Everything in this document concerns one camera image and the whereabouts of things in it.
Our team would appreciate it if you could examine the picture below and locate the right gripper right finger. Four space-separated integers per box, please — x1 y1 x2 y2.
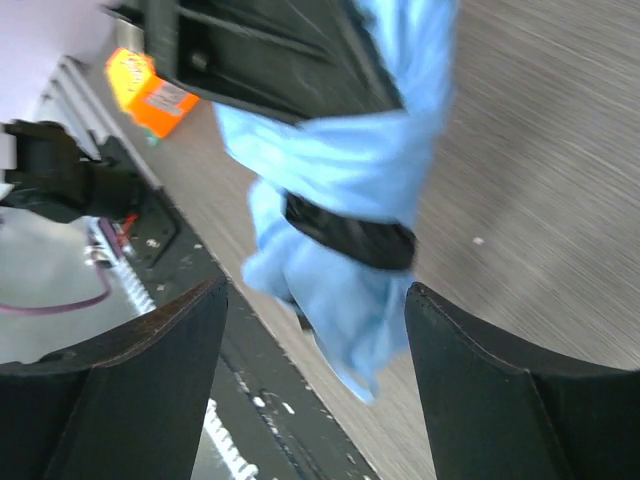
405 283 639 480

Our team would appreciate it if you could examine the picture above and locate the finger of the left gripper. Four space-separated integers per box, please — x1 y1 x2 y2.
142 0 402 124

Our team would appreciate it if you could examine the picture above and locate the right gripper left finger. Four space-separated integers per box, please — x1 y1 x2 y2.
1 278 228 480

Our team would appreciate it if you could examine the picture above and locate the light blue folding umbrella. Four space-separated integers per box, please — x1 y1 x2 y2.
214 1 458 403

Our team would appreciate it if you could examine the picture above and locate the orange yellow sponge box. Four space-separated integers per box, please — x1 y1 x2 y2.
104 47 199 139

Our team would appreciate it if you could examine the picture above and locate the white slotted cable duct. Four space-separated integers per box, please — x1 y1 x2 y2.
86 218 259 480

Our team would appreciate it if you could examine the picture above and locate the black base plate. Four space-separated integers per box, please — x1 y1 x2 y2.
99 134 381 480

